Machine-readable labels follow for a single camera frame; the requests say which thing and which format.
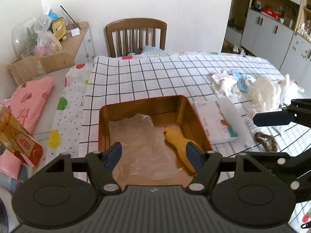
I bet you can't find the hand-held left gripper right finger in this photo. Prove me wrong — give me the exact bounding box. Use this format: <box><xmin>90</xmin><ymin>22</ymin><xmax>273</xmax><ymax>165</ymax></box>
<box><xmin>185</xmin><ymin>142</ymin><xmax>266</xmax><ymax>193</ymax></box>

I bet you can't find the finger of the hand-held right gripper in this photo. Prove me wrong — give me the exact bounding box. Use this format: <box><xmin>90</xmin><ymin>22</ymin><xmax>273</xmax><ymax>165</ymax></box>
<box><xmin>253</xmin><ymin>143</ymin><xmax>311</xmax><ymax>203</ymax></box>
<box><xmin>252</xmin><ymin>98</ymin><xmax>311</xmax><ymax>127</ymax></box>

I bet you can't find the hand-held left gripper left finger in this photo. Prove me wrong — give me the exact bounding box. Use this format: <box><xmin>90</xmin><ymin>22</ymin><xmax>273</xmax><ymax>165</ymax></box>
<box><xmin>45</xmin><ymin>142</ymin><xmax>123</xmax><ymax>194</ymax></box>

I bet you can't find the white fluffy cloth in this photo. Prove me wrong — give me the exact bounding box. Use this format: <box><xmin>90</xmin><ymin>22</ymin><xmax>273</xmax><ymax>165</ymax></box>
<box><xmin>247</xmin><ymin>76</ymin><xmax>283</xmax><ymax>113</ymax></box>

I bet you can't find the white rabbit plush toy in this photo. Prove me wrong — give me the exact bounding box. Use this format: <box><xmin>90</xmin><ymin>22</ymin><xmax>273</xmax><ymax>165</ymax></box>
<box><xmin>279</xmin><ymin>74</ymin><xmax>305</xmax><ymax>107</ymax></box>

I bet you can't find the blue printed packet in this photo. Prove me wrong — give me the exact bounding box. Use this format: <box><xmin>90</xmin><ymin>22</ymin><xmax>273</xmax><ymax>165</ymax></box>
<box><xmin>230</xmin><ymin>70</ymin><xmax>256</xmax><ymax>93</ymax></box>

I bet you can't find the yellow rubber chicken toy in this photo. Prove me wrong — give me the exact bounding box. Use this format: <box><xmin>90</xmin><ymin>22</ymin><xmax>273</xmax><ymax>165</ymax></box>
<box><xmin>163</xmin><ymin>126</ymin><xmax>203</xmax><ymax>176</ymax></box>

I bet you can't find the clear plastic sheet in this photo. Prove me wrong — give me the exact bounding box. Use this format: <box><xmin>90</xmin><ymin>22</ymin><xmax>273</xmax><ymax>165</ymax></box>
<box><xmin>108</xmin><ymin>113</ymin><xmax>187</xmax><ymax>180</ymax></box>

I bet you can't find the white picture book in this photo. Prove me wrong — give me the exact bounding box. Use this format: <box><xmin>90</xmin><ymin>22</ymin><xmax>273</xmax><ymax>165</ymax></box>
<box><xmin>191</xmin><ymin>97</ymin><xmax>246</xmax><ymax>145</ymax></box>

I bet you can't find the black grid tablecloth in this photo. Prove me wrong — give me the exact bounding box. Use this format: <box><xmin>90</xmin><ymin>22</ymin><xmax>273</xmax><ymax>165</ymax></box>
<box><xmin>80</xmin><ymin>52</ymin><xmax>311</xmax><ymax>224</ymax></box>

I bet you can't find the yellow and red carton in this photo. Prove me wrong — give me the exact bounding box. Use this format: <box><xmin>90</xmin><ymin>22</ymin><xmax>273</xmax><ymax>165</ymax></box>
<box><xmin>0</xmin><ymin>102</ymin><xmax>44</xmax><ymax>168</ymax></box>

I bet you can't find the pink printed bag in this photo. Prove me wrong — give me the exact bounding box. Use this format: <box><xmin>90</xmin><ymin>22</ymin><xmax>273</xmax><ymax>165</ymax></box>
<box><xmin>0</xmin><ymin>76</ymin><xmax>54</xmax><ymax>180</ymax></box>

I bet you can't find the red box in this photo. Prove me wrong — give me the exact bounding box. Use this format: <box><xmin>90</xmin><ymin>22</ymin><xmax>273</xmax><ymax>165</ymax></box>
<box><xmin>262</xmin><ymin>5</ymin><xmax>280</xmax><ymax>17</ymax></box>

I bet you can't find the light blue cushion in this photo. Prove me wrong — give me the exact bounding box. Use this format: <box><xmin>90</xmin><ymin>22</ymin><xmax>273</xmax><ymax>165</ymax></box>
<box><xmin>126</xmin><ymin>45</ymin><xmax>175</xmax><ymax>56</ymax></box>

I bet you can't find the cardboard box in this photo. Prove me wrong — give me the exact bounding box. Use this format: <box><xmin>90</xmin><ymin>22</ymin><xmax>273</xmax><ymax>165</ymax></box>
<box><xmin>7</xmin><ymin>51</ymin><xmax>76</xmax><ymax>85</ymax></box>

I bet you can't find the wooden top side cabinet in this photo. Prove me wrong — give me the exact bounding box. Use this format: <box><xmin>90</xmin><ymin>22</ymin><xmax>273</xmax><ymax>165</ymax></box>
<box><xmin>58</xmin><ymin>21</ymin><xmax>96</xmax><ymax>66</ymax></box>

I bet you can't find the wooden chair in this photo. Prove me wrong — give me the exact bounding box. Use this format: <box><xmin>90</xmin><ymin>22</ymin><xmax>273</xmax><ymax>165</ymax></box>
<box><xmin>105</xmin><ymin>18</ymin><xmax>168</xmax><ymax>58</ymax></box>

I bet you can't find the clear plastic bag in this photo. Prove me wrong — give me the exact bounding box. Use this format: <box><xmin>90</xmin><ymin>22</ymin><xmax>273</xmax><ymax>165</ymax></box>
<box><xmin>31</xmin><ymin>15</ymin><xmax>64</xmax><ymax>56</ymax></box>

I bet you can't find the thin black stick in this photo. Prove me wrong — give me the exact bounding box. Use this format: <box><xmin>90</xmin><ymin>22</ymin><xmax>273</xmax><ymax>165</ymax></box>
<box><xmin>60</xmin><ymin>5</ymin><xmax>81</xmax><ymax>29</ymax></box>

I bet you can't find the glass fishbowl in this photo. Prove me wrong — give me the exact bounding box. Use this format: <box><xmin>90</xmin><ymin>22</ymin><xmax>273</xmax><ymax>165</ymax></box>
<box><xmin>11</xmin><ymin>17</ymin><xmax>44</xmax><ymax>57</ymax></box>

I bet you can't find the grey wall cabinet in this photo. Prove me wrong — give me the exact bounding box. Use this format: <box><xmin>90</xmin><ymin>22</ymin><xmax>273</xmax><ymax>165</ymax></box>
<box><xmin>224</xmin><ymin>0</ymin><xmax>311</xmax><ymax>72</ymax></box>

